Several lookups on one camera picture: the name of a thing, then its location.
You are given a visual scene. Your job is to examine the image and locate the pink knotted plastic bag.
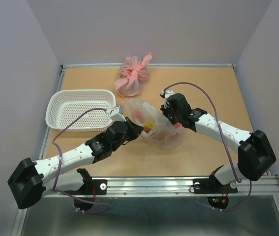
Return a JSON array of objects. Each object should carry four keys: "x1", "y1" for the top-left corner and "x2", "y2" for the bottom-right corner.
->
[{"x1": 113, "y1": 53, "x2": 152, "y2": 97}]

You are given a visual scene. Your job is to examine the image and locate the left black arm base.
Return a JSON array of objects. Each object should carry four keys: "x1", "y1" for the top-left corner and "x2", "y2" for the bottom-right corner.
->
[{"x1": 59, "y1": 179, "x2": 111, "y2": 214}]

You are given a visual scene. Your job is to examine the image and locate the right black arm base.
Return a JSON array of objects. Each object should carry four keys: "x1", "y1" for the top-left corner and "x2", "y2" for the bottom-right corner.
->
[{"x1": 189, "y1": 178, "x2": 238, "y2": 211}]

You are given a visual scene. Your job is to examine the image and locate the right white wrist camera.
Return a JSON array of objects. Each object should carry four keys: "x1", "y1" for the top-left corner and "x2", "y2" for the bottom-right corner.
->
[{"x1": 160, "y1": 89, "x2": 175, "y2": 101}]

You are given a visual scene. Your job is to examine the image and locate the white perforated plastic basket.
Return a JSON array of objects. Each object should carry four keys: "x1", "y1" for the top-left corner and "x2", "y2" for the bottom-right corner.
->
[{"x1": 45, "y1": 89, "x2": 116, "y2": 132}]

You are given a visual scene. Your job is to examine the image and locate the purple cable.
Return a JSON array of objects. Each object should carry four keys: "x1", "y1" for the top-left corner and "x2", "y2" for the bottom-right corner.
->
[
  {"x1": 52, "y1": 108, "x2": 111, "y2": 214},
  {"x1": 164, "y1": 82, "x2": 254, "y2": 212}
]

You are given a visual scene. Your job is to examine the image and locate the yellow fruit in bag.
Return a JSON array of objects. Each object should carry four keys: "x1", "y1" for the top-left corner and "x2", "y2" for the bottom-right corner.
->
[{"x1": 143, "y1": 120, "x2": 158, "y2": 133}]

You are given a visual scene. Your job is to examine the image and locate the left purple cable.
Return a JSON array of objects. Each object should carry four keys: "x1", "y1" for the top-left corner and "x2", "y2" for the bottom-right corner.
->
[{"x1": 52, "y1": 108, "x2": 111, "y2": 214}]

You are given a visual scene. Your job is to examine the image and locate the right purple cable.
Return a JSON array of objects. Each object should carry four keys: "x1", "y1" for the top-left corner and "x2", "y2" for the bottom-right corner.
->
[{"x1": 164, "y1": 82, "x2": 254, "y2": 212}]

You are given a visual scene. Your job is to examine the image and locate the aluminium front rail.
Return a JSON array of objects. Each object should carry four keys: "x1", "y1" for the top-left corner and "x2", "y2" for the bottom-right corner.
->
[{"x1": 56, "y1": 173, "x2": 279, "y2": 198}]

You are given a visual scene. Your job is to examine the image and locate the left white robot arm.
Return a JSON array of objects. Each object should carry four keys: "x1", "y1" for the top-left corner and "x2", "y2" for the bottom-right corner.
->
[{"x1": 7, "y1": 118, "x2": 143, "y2": 209}]

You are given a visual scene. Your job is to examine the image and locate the clear plastic fruit bag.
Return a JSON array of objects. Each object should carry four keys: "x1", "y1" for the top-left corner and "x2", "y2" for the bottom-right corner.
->
[{"x1": 126, "y1": 98, "x2": 185, "y2": 150}]

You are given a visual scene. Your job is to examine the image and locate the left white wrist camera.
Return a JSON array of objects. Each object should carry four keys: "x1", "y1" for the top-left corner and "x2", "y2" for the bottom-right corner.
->
[{"x1": 106, "y1": 105, "x2": 126, "y2": 122}]

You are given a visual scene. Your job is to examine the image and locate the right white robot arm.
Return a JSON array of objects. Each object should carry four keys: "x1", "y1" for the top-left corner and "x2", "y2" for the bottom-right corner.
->
[{"x1": 161, "y1": 90, "x2": 277, "y2": 192}]

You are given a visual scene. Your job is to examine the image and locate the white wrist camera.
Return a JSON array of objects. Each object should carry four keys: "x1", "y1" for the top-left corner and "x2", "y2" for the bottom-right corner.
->
[
  {"x1": 106, "y1": 105, "x2": 126, "y2": 122},
  {"x1": 160, "y1": 89, "x2": 175, "y2": 101}
]

